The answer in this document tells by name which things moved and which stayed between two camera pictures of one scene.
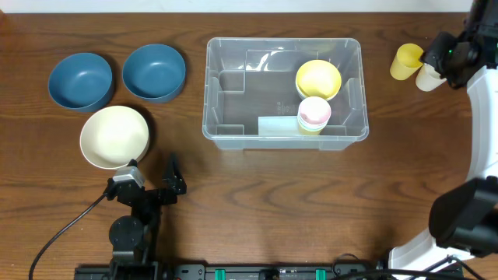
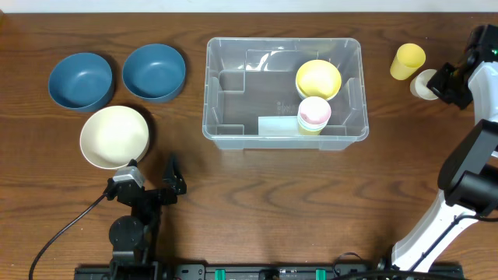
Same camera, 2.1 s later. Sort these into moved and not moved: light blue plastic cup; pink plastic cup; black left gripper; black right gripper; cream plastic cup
Moved: cream plastic cup; black right gripper
Not moved: pink plastic cup; black left gripper; light blue plastic cup
